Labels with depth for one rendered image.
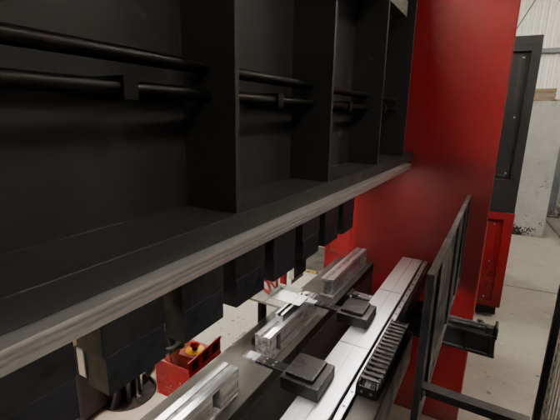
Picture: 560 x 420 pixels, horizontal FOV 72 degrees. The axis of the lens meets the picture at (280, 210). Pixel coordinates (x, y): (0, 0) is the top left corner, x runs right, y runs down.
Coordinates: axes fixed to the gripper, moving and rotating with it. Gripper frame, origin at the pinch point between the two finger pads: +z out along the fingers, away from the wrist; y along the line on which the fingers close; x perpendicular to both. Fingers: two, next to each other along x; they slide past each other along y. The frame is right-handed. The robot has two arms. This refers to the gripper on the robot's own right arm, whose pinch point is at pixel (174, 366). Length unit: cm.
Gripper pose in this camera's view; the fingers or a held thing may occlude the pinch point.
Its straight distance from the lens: 161.4
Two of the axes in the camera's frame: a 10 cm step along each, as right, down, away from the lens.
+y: 8.8, -1.2, -4.6
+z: 2.0, 9.7, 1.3
